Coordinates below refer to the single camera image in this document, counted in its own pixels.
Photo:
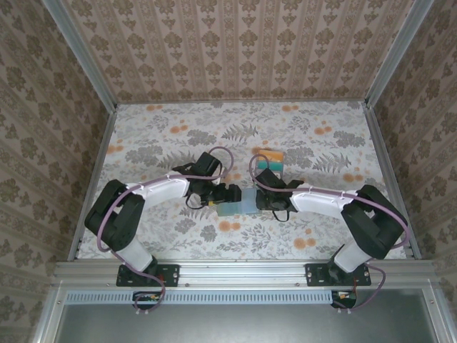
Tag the right black connector board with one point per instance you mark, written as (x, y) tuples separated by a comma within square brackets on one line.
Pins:
[(344, 299)]

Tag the teal card with black stripe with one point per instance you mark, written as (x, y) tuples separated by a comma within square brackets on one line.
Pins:
[(275, 165)]

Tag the grey metal sheet panel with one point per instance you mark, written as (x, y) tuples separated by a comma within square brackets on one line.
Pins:
[(242, 325)]

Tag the aluminium frame rail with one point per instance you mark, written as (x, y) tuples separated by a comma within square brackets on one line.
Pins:
[(437, 318), (46, 318)]

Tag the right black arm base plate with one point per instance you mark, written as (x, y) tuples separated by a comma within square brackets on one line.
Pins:
[(316, 275)]

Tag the thin aluminium wall-side rail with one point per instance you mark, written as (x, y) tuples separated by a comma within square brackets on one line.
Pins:
[(242, 101)]

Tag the left aluminium side rail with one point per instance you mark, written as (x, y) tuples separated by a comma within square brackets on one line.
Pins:
[(99, 160)]

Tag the green card holder wallet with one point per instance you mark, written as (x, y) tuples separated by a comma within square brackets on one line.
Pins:
[(237, 207)]

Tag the black connector board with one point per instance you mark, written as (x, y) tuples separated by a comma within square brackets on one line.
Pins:
[(344, 299), (146, 300)]

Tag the right aluminium side rail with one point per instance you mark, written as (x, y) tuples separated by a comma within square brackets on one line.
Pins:
[(386, 160)]

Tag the aluminium corner post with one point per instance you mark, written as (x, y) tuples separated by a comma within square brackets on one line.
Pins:
[(397, 53), (86, 60)]

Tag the aluminium side rail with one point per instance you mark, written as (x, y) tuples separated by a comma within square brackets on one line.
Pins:
[(386, 160), (99, 160)]

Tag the right lower aluminium frame rail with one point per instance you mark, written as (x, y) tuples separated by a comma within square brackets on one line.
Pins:
[(437, 318)]

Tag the right aluminium corner post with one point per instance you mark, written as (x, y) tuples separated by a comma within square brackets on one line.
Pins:
[(397, 53)]

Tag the left black connector board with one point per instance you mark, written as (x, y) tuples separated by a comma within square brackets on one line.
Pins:
[(146, 300)]

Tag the orange card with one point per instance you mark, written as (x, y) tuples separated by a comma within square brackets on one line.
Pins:
[(272, 155)]

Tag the left lower aluminium frame rail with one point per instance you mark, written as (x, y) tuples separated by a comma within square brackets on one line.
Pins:
[(46, 318)]

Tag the left aluminium corner post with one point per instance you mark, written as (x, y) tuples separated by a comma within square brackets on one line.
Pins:
[(86, 60)]

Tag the stack of coloured sponges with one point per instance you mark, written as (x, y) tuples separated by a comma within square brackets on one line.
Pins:
[(284, 173)]

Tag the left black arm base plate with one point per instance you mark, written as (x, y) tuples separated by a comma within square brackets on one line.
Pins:
[(168, 275)]

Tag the long aluminium table edge rail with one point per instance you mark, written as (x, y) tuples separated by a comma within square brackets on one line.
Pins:
[(242, 273)]

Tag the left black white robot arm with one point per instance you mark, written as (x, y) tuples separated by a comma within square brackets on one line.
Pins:
[(160, 193)]

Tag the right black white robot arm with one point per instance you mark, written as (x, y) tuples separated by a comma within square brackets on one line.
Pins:
[(321, 203)]

